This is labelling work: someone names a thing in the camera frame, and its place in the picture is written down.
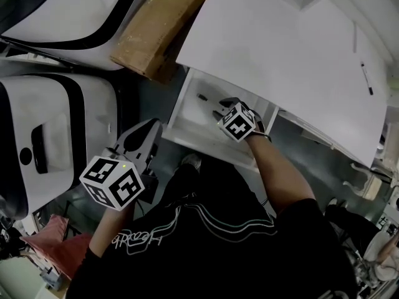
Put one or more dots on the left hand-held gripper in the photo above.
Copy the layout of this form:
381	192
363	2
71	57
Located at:
124	170

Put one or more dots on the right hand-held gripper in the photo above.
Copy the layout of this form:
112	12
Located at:
238	121

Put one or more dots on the small black item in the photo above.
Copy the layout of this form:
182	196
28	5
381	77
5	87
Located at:
202	97

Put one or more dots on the white drawer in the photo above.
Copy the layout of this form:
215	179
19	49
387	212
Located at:
193	120

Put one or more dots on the black and white marker pen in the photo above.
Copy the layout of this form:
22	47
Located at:
367	78

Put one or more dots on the person's left forearm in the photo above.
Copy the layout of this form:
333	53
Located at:
107	229

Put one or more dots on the person's right forearm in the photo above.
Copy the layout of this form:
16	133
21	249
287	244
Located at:
277	173

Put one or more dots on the white desk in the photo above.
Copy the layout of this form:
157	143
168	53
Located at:
280	58

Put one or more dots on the person's grey shoe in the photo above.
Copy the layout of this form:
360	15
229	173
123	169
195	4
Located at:
190	160

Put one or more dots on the white machine with black slot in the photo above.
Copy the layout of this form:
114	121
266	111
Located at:
53	129

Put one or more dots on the red cloth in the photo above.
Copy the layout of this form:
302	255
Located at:
62	248

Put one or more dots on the brown cardboard box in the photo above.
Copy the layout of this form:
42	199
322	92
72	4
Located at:
156	33

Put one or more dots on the person's black printed shirt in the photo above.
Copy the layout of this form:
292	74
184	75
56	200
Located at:
218	248

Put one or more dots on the white ornate furniture piece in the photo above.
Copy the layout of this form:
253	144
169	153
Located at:
368	182

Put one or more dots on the white machine with black stripe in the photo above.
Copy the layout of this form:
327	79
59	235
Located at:
62	14

